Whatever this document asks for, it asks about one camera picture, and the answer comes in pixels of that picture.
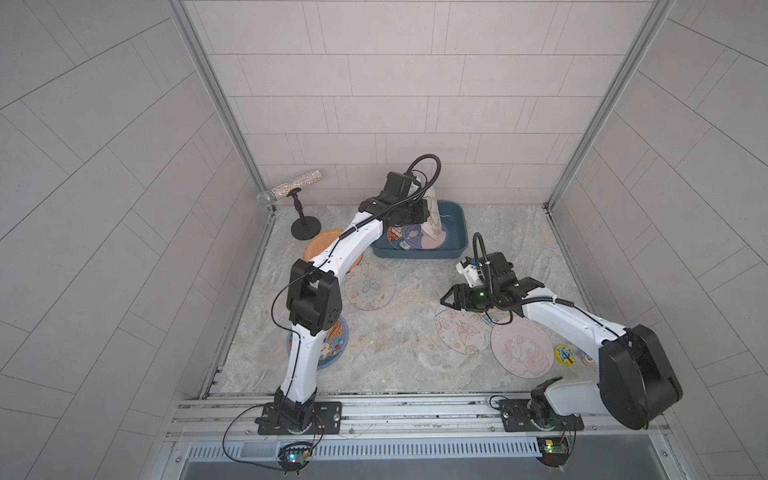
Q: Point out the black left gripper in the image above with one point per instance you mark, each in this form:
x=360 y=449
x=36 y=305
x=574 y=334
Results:
x=416 y=205

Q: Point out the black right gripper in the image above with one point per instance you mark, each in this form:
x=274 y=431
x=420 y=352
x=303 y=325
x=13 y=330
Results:
x=459 y=295

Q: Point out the blue denim bunny coaster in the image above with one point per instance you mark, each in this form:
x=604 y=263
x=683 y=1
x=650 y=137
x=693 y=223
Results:
x=395 y=236

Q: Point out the cream sheep round coaster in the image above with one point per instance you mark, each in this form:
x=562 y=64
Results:
x=432 y=226

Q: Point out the white doodle flower coaster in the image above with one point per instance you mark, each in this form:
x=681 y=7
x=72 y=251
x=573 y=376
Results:
x=467 y=333

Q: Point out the pink unicorn round coaster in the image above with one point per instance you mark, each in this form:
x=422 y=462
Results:
x=523 y=348

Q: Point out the white butterfly doodle coaster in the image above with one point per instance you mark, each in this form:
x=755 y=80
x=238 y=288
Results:
x=370 y=286

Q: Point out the purple bunny round coaster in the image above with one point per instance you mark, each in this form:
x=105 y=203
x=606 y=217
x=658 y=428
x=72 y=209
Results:
x=414 y=238

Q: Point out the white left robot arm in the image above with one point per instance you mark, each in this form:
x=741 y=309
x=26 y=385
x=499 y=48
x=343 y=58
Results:
x=314 y=300

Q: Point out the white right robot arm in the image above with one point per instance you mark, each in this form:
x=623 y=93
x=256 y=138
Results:
x=635 y=381

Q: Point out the teal plastic storage box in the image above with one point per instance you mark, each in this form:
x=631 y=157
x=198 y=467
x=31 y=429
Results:
x=454 y=225

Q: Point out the orange round coaster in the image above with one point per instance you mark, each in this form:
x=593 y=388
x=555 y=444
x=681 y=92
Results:
x=318 y=243

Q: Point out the black microphone stand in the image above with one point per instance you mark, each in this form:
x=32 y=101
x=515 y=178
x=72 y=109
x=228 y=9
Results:
x=304 y=227

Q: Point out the small yellow sticker coaster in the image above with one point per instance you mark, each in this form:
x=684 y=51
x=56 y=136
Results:
x=564 y=355

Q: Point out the glitter microphone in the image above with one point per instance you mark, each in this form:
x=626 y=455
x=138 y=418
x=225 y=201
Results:
x=269 y=197

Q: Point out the blue toast cartoon coaster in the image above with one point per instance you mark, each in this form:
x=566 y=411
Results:
x=326 y=347

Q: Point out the right green circuit board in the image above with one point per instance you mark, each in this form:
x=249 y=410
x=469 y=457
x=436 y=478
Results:
x=555 y=452

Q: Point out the green circuit board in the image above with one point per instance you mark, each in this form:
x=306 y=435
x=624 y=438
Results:
x=294 y=457
x=555 y=452

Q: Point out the left green circuit board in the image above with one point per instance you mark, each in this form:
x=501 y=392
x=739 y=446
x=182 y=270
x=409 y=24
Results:
x=294 y=457

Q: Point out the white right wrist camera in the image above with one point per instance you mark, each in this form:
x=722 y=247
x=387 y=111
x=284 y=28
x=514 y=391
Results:
x=468 y=267

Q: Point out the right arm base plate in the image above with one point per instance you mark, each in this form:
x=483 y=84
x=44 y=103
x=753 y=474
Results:
x=527 y=415

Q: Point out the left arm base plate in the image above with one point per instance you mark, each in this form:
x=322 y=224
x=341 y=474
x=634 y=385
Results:
x=289 y=418

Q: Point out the left aluminium corner post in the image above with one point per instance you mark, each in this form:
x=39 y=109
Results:
x=180 y=14

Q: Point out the aluminium front rail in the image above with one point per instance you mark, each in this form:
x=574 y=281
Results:
x=393 y=427

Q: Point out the aluminium corner frame post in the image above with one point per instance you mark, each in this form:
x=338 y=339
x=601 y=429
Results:
x=638 y=48

